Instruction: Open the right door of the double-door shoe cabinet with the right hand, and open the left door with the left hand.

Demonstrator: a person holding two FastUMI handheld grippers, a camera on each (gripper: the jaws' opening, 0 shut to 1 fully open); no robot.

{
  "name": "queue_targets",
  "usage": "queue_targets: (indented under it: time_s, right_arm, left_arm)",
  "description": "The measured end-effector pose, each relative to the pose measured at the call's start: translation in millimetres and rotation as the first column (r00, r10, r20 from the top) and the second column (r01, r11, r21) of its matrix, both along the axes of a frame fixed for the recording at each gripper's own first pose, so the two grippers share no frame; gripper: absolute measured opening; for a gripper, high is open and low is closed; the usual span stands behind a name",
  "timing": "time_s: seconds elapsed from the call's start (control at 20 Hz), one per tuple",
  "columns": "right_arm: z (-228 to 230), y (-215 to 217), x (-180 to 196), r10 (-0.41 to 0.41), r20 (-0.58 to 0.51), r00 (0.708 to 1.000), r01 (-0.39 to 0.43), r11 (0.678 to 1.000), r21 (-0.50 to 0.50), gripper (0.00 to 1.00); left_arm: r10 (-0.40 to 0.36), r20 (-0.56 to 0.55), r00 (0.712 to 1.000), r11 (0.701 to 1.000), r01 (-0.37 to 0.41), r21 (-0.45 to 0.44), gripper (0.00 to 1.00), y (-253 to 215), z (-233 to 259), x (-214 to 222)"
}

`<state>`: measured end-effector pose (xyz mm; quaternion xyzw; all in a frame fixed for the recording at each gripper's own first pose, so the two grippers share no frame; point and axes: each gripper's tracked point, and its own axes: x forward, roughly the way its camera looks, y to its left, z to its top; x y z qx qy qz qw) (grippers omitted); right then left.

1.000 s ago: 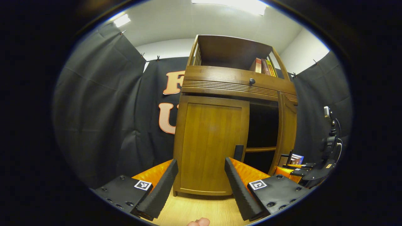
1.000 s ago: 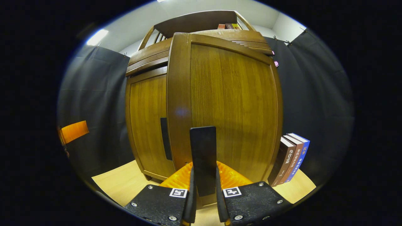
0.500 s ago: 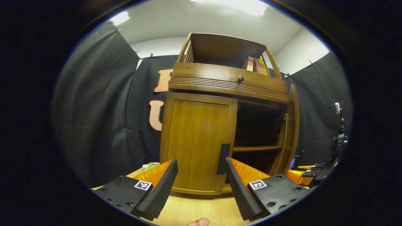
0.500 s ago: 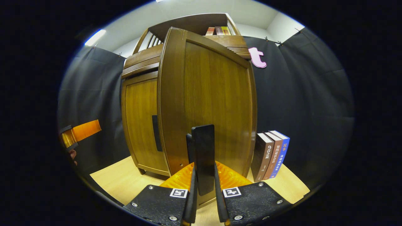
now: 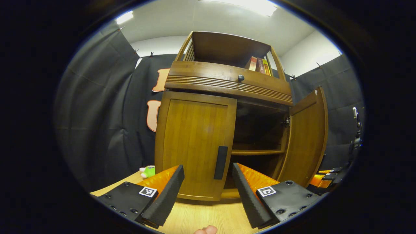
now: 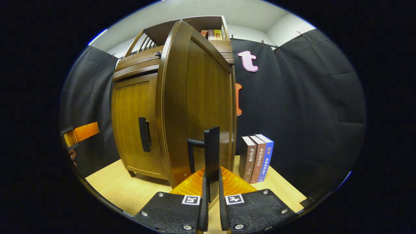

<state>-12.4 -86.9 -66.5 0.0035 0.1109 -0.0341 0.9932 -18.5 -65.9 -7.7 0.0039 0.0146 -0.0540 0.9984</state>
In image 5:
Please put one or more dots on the yellow book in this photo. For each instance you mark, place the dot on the yellow book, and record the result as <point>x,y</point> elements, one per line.
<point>267,67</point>

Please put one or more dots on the wooden double-door shoe cabinet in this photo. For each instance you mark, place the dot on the wooden double-door shoe cabinet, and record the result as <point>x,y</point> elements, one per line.
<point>211,76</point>

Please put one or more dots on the black round drawer knob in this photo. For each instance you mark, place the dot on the black round drawer knob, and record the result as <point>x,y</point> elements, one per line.
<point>240,78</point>

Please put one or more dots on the dark brown book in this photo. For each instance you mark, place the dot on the dark brown book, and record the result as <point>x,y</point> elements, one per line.
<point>260,65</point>

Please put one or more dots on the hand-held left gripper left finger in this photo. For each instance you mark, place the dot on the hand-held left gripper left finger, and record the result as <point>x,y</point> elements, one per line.
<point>164,201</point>

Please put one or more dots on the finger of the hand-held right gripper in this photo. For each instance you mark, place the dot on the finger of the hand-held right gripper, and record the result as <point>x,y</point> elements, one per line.
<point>330,170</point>
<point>321,182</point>

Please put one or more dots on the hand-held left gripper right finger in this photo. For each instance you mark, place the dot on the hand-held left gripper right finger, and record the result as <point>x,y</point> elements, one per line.
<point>247,201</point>

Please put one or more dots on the black backdrop cloth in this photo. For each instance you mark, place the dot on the black backdrop cloth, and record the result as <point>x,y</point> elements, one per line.
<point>104,113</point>

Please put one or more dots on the green plush toy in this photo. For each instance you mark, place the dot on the green plush toy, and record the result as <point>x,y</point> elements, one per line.
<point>149,171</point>

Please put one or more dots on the wide ceiling panel light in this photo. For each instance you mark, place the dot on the wide ceiling panel light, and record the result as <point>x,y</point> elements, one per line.
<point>256,6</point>

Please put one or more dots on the tan red book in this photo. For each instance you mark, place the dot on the tan red book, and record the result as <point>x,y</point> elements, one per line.
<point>253,63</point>

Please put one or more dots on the wooden cabinet door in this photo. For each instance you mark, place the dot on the wooden cabinet door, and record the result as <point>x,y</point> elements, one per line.
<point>191,139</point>
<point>307,139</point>

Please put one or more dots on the long ceiling strip light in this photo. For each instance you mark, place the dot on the long ceiling strip light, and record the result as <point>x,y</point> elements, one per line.
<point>124,17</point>

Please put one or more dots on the black metal stand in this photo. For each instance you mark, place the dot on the black metal stand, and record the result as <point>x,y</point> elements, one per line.
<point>357,136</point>

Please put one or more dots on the wooden inner cabinet shelf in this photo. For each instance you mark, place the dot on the wooden inner cabinet shelf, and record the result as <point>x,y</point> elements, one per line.
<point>256,151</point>

